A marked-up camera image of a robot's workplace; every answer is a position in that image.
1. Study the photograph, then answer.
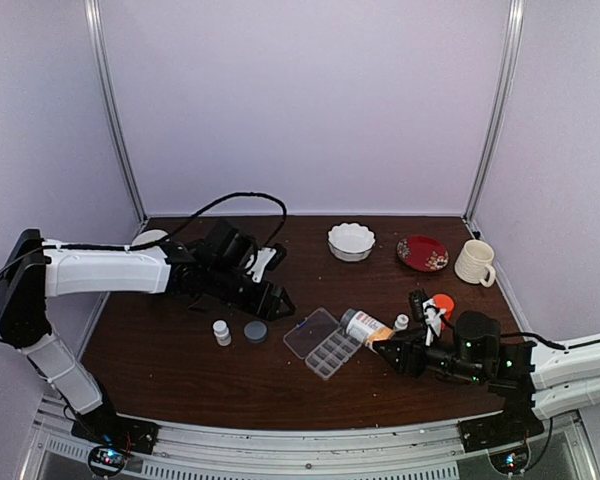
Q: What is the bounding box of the white orange vitamin bottle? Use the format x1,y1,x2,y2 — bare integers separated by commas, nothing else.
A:
339,309,394,350

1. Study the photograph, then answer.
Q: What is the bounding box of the red floral plate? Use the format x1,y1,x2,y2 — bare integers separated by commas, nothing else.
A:
396,235,449,273

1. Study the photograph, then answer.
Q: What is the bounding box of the orange cylindrical bottle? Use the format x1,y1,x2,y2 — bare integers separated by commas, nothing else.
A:
432,293,455,328

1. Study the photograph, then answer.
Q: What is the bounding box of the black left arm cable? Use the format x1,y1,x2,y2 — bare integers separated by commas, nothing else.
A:
0,191,289,341

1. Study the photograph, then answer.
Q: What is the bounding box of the left aluminium frame post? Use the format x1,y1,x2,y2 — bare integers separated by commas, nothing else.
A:
84,0,148,224

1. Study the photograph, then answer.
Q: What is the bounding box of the aluminium frame post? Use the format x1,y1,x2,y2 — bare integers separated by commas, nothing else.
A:
463,0,525,231
84,0,148,224

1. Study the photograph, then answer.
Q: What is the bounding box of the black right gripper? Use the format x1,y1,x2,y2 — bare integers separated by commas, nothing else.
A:
374,325,486,384

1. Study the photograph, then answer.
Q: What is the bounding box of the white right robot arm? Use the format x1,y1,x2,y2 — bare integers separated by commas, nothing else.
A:
371,311,600,442

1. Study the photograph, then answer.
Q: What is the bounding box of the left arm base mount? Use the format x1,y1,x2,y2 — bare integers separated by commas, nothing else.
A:
71,415,159,454

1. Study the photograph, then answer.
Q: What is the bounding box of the right aluminium frame post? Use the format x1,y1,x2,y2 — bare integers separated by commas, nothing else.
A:
463,0,525,231

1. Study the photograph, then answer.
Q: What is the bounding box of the small white pill bottle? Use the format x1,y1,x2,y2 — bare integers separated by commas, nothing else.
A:
393,314,410,332

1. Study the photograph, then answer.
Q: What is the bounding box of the cream ribbed mug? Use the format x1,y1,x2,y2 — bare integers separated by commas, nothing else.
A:
454,239,496,288

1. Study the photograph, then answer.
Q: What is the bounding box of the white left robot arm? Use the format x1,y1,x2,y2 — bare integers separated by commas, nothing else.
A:
0,220,296,444

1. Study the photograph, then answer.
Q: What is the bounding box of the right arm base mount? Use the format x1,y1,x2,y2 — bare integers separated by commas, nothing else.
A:
457,414,544,453

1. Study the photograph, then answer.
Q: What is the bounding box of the aluminium front rail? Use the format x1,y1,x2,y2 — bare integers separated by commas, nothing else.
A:
15,395,600,479

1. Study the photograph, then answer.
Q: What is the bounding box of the grey bottle lid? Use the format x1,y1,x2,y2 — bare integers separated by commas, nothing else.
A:
243,321,269,344

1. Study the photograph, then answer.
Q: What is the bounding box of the floral mug with yellow interior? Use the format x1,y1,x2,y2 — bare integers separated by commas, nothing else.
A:
131,229,168,247

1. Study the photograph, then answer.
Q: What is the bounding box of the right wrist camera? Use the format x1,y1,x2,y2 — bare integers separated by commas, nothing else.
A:
408,289,446,347

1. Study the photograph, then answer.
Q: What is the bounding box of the white scalloped bowl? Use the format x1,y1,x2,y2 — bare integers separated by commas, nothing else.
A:
327,223,376,263

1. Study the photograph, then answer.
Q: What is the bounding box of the small white capped bottle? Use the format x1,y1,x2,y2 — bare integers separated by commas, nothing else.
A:
212,319,232,347

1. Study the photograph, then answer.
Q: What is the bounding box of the clear plastic pill organizer box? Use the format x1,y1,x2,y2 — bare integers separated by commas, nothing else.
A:
283,307,362,381

